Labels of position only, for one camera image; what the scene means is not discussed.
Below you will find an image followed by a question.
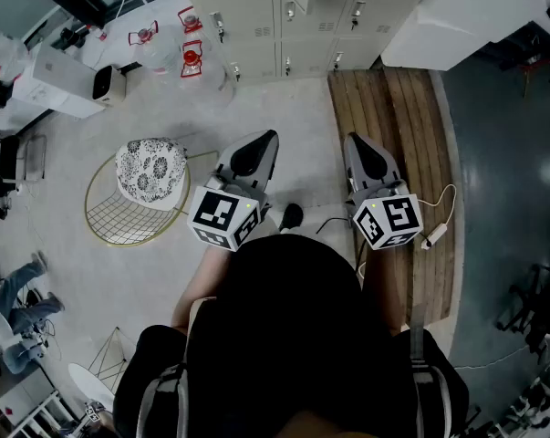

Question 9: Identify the black cable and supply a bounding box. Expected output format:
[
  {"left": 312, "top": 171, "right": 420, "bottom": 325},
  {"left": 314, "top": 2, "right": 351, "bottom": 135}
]
[{"left": 315, "top": 216, "right": 371, "bottom": 276}]

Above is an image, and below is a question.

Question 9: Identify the person's black shirt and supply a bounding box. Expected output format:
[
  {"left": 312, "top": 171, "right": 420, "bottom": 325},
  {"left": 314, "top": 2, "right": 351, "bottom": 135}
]
[{"left": 112, "top": 234, "right": 470, "bottom": 438}]

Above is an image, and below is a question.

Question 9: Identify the clear plastic bag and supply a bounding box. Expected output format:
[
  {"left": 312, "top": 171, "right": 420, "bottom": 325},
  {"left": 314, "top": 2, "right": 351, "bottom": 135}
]
[{"left": 0, "top": 26, "right": 32, "bottom": 86}]

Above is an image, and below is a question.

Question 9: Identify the person's left forearm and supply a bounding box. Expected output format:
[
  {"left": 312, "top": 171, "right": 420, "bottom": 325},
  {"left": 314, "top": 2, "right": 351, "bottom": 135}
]
[{"left": 171, "top": 243, "right": 233, "bottom": 333}]

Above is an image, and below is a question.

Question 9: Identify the person's right forearm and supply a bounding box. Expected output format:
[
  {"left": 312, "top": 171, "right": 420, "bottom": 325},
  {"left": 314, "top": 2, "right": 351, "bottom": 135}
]
[{"left": 359, "top": 243, "right": 415, "bottom": 337}]

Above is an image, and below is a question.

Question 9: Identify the white cardboard box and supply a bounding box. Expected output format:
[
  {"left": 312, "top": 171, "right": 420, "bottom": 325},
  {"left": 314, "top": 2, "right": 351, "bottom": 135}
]
[{"left": 12, "top": 43, "right": 107, "bottom": 120}]

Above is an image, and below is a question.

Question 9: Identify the black metal stand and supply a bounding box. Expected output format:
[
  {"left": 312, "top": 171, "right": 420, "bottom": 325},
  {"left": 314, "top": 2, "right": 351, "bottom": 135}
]
[{"left": 495, "top": 262, "right": 550, "bottom": 360}]

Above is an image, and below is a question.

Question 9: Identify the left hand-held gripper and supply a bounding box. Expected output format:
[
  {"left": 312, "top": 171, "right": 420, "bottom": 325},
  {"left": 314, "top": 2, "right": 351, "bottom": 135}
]
[{"left": 186, "top": 130, "right": 280, "bottom": 253}]

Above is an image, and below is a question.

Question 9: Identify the gold wire chair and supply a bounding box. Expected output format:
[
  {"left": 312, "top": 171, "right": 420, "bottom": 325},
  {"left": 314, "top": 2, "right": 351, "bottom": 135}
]
[{"left": 84, "top": 150, "right": 220, "bottom": 248}]

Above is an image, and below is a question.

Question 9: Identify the wooden plank platform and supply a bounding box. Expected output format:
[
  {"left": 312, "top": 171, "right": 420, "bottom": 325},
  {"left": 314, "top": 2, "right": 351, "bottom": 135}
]
[{"left": 327, "top": 67, "right": 459, "bottom": 324}]

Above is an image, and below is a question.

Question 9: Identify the water jug with red cap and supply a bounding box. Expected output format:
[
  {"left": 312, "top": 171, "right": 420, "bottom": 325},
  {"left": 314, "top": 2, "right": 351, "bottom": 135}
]
[{"left": 180, "top": 40, "right": 234, "bottom": 104}]

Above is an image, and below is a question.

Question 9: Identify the grey metal locker cabinet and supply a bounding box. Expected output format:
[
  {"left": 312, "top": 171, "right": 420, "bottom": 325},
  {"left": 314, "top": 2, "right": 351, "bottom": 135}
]
[{"left": 176, "top": 0, "right": 444, "bottom": 84}]

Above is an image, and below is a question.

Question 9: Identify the beige bin black opening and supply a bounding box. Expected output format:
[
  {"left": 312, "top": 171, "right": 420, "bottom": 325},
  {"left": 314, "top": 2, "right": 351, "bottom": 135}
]
[{"left": 91, "top": 64, "right": 128, "bottom": 109}]

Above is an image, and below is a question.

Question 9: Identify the grey backpack strap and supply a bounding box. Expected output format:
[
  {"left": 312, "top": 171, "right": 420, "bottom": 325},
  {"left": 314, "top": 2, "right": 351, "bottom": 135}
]
[
  {"left": 409, "top": 302, "right": 454, "bottom": 438},
  {"left": 136, "top": 361, "right": 190, "bottom": 438}
]

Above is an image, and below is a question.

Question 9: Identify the white round side table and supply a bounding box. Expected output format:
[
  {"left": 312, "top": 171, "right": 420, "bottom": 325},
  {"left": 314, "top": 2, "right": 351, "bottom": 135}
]
[{"left": 67, "top": 326, "right": 138, "bottom": 411}]

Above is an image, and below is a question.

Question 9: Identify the person's black shoe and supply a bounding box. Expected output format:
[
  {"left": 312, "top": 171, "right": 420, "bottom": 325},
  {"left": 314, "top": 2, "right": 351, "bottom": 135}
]
[{"left": 278, "top": 203, "right": 305, "bottom": 234}]

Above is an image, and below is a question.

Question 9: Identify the large white box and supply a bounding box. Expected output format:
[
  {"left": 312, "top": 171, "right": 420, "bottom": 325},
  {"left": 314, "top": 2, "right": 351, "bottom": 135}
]
[{"left": 379, "top": 0, "right": 550, "bottom": 72}]

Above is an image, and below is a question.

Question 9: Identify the white power adapter cable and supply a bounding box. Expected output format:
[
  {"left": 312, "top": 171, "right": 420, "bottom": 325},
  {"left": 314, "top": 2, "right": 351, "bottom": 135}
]
[{"left": 415, "top": 183, "right": 458, "bottom": 251}]

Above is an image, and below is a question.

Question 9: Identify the white metal rack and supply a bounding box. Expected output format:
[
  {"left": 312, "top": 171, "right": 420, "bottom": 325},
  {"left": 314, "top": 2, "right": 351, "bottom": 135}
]
[{"left": 0, "top": 370, "right": 78, "bottom": 438}]

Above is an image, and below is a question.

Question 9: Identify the floral patterned cushion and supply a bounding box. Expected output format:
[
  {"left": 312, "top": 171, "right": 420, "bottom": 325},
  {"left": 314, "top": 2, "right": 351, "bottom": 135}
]
[{"left": 114, "top": 137, "right": 188, "bottom": 212}]

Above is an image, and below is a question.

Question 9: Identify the black flask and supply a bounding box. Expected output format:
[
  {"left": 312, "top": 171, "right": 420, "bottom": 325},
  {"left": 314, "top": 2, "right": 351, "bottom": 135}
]
[{"left": 58, "top": 26, "right": 88, "bottom": 50}]

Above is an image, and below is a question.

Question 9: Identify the black chair metal frame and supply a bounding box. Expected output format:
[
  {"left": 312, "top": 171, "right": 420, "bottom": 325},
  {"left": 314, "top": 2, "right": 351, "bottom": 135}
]
[{"left": 0, "top": 132, "right": 48, "bottom": 184}]

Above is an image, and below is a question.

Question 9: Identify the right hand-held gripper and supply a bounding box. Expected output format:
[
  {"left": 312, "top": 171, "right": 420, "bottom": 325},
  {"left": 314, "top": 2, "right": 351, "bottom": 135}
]
[{"left": 343, "top": 131, "right": 424, "bottom": 251}]

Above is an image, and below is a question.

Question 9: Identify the clear water jug red handle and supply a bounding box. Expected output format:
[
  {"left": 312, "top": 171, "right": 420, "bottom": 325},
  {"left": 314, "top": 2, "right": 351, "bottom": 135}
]
[
  {"left": 177, "top": 5, "right": 205, "bottom": 36},
  {"left": 128, "top": 19, "right": 182, "bottom": 86}
]

